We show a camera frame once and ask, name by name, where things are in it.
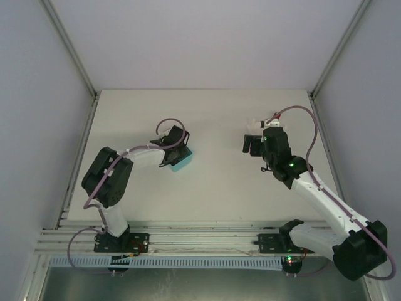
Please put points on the black mounting plate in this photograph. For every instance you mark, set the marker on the black mounting plate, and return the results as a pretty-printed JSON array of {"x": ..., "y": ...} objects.
[
  {"x": 127, "y": 243},
  {"x": 269, "y": 243}
]

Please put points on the teal plastic bin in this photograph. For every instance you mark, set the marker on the teal plastic bin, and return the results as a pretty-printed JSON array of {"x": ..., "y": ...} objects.
[{"x": 183, "y": 159}]

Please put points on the aluminium table edge rail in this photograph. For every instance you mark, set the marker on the aluminium table edge rail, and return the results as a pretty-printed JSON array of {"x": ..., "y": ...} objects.
[
  {"x": 327, "y": 147},
  {"x": 78, "y": 159}
]

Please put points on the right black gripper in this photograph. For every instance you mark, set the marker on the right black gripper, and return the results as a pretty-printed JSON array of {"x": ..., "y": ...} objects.
[{"x": 255, "y": 146}]

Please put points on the left aluminium frame post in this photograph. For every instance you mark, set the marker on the left aluminium frame post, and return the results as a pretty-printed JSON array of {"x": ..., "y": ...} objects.
[{"x": 63, "y": 35}]

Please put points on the white slotted cable duct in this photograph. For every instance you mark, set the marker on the white slotted cable duct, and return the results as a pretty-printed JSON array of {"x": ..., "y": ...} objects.
[{"x": 172, "y": 262}]

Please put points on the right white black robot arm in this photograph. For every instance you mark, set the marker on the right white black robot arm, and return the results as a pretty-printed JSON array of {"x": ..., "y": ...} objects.
[{"x": 354, "y": 244}]

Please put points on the aluminium frame post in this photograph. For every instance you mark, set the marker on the aluminium frame post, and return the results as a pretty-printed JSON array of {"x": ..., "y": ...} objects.
[
  {"x": 340, "y": 46},
  {"x": 63, "y": 35}
]

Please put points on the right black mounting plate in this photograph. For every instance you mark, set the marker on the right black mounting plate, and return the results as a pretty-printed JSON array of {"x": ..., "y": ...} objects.
[{"x": 269, "y": 243}]

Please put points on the white peg stand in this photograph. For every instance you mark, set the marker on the white peg stand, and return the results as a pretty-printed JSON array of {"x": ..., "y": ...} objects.
[{"x": 253, "y": 127}]

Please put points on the right aluminium frame post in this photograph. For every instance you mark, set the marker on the right aluminium frame post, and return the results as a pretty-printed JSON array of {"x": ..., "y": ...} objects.
[{"x": 340, "y": 46}]

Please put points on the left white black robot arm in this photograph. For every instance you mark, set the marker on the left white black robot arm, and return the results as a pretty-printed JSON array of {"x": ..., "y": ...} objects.
[{"x": 106, "y": 181}]

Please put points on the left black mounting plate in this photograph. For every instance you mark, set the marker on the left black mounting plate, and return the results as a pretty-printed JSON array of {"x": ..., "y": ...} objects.
[{"x": 127, "y": 243}]

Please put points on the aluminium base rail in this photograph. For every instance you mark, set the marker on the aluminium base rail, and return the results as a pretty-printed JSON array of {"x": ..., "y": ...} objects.
[{"x": 221, "y": 238}]

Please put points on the right aluminium table edge rail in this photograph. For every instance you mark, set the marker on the right aluminium table edge rail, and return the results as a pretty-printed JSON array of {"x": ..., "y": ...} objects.
[{"x": 327, "y": 147}]

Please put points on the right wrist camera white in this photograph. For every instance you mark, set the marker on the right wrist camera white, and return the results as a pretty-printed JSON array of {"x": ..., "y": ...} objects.
[{"x": 266, "y": 123}]

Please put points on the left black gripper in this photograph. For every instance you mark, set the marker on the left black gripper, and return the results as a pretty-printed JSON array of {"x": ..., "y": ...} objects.
[{"x": 175, "y": 155}]

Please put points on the left aluminium table edge rail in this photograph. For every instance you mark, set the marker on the left aluminium table edge rail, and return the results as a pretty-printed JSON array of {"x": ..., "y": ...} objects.
[{"x": 78, "y": 159}]

